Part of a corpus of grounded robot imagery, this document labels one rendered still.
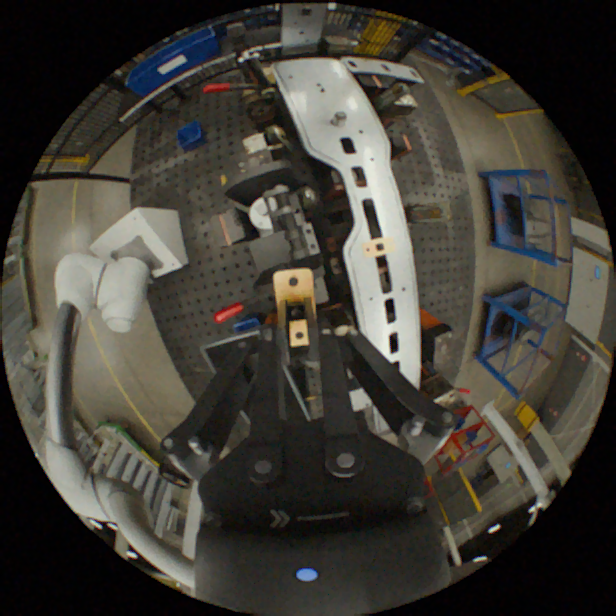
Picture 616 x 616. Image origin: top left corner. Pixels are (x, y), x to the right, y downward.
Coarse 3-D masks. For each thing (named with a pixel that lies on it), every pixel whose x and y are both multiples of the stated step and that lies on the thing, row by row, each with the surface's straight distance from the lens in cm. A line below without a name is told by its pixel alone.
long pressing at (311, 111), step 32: (288, 64) 74; (320, 64) 75; (288, 96) 61; (320, 96) 62; (352, 96) 65; (320, 128) 55; (352, 128) 57; (320, 160) 51; (352, 160) 53; (384, 160) 56; (352, 192) 50; (384, 192) 53; (352, 224) 51; (384, 224) 52; (352, 256) 50; (352, 288) 51; (416, 288) 59; (384, 320) 57; (416, 320) 63; (384, 352) 62; (416, 352) 69; (416, 384) 78
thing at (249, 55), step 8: (264, 48) 47; (248, 56) 46; (256, 56) 46; (248, 64) 46; (256, 64) 47; (256, 72) 49; (264, 72) 53; (256, 80) 51; (264, 80) 52; (264, 88) 54
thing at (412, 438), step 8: (416, 416) 9; (408, 424) 10; (416, 424) 9; (400, 432) 10; (408, 432) 10; (416, 432) 10; (424, 432) 10; (400, 440) 10; (408, 440) 9; (416, 440) 10; (424, 440) 10; (432, 440) 10; (440, 440) 10; (408, 448) 9; (416, 448) 9; (424, 448) 9; (432, 448) 9; (416, 456) 9; (424, 456) 9
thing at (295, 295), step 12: (276, 276) 21; (288, 276) 21; (300, 276) 21; (276, 288) 22; (288, 288) 22; (300, 288) 22; (312, 288) 22; (288, 300) 22; (300, 300) 22; (312, 300) 22; (288, 312) 21; (300, 312) 22; (300, 324) 23
